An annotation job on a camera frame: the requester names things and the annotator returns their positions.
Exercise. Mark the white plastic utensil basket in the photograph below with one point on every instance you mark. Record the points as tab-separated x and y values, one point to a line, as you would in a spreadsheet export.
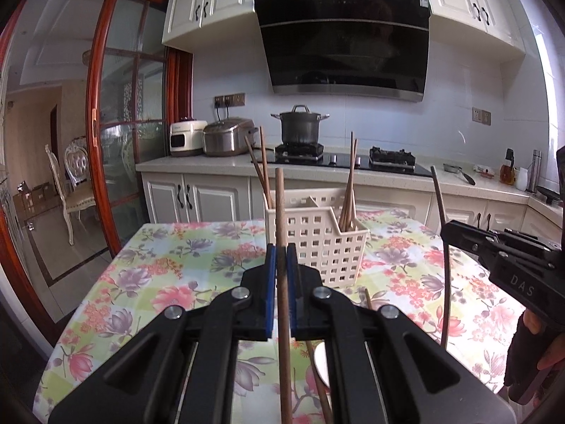
318	247

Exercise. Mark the small white bottle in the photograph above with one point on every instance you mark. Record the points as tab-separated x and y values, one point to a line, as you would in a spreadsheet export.
522	181

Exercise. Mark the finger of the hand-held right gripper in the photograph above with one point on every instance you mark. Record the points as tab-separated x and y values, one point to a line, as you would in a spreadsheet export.
468	240
529	245

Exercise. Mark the small frying pan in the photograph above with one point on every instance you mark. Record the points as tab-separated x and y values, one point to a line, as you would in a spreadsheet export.
461	174

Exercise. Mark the person's right hand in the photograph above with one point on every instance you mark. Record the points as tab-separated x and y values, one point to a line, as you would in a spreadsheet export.
521	353

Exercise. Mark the wall outlet panel with plugs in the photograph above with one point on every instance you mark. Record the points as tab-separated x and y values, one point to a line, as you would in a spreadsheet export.
229	100

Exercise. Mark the silver rice cooker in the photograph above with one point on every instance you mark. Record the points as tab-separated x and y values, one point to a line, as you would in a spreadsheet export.
227	139

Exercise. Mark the red wooden door frame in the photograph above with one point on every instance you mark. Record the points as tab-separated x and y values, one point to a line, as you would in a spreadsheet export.
9	251

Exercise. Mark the steel thermos bottle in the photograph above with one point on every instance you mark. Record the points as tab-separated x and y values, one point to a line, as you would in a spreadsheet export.
535	172

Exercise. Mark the white dining chair beige seat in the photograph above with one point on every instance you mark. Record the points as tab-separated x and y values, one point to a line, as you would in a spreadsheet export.
79	198

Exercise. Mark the black gas cooktop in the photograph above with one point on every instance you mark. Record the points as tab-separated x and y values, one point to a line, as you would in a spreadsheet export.
388	159

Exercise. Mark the black range hood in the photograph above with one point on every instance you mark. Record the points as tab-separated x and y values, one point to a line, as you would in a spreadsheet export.
344	44

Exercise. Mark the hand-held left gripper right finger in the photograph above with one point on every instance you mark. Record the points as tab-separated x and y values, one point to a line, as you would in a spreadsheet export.
292	274

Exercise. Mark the white base cabinets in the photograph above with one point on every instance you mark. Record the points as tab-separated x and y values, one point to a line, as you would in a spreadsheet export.
212	196

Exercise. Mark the floral tablecloth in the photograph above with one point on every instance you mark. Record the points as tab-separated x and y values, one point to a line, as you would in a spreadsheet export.
176	265

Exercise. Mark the ceiling lamp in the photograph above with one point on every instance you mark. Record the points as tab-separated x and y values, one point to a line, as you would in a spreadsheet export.
90	55

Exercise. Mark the amber oil bottle black cap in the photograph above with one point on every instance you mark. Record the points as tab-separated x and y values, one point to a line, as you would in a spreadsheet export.
507	172

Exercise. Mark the small red and white object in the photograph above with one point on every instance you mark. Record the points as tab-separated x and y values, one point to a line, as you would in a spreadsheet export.
484	171

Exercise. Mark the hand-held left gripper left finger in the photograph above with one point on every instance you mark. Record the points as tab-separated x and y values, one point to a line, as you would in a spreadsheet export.
270	300

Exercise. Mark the glass sliding door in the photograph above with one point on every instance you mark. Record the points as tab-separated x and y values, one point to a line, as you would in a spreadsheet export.
95	141

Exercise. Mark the beige kitchen countertop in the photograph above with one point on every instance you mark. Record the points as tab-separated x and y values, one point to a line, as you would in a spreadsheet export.
198	163

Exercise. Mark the beige wall outlet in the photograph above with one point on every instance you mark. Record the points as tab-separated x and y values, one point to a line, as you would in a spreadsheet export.
481	115

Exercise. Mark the white ceramic spoon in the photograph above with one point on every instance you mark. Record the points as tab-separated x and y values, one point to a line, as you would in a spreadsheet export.
323	364

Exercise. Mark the white electric cooker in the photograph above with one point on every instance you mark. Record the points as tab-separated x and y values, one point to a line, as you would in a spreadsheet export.
187	139

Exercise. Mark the white dining chair tufted back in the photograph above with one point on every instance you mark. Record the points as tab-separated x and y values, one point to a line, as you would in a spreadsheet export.
79	161

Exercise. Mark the black cooking pot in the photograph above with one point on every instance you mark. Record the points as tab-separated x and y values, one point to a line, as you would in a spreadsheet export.
300	126

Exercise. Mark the white upper wall cabinets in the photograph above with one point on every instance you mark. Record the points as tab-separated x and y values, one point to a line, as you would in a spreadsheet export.
220	4

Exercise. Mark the cardboard boxes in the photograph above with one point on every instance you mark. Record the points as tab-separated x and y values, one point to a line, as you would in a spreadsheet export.
35	194

